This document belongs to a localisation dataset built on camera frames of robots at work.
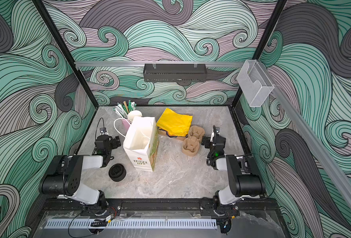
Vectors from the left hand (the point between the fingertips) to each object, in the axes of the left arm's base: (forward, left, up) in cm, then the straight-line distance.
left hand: (109, 136), depth 94 cm
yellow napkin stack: (+13, -42, -3) cm, 44 cm away
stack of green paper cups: (+8, -17, +14) cm, 23 cm away
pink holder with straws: (+14, -11, +8) cm, 19 cm away
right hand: (+1, -66, +1) cm, 67 cm away
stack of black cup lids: (-23, -11, -1) cm, 25 cm away
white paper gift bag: (-2, -21, -4) cm, 21 cm away
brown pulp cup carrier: (-5, -53, -2) cm, 53 cm away
